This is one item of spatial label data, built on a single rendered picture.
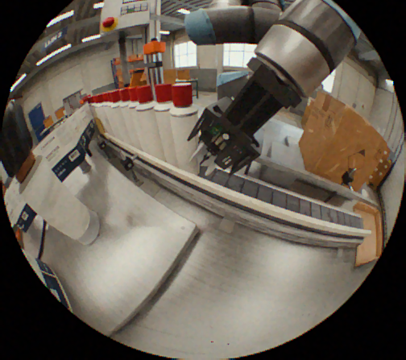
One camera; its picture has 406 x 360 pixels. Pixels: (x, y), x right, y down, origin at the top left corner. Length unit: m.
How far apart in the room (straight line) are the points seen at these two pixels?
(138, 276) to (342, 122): 0.56
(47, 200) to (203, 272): 0.29
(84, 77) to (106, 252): 7.81
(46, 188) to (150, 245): 0.20
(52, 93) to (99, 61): 3.00
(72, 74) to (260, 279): 8.19
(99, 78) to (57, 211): 7.86
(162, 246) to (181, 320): 0.18
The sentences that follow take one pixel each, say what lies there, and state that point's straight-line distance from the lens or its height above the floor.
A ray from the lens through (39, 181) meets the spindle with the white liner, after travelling 0.23.
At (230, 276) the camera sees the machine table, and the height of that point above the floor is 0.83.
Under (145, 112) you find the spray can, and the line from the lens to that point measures 0.26.
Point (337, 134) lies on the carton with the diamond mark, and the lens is 0.42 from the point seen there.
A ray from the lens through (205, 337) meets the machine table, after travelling 0.34.
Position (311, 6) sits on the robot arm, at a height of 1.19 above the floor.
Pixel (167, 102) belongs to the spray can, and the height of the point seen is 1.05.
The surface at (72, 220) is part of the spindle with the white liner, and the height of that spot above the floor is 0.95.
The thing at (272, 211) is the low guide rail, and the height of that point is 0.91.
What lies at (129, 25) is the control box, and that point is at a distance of 0.48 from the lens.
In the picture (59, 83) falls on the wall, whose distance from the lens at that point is 8.05.
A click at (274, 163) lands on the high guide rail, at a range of 0.25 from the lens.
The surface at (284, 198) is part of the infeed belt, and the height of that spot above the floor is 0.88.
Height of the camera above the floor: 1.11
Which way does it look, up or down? 41 degrees down
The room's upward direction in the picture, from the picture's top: straight up
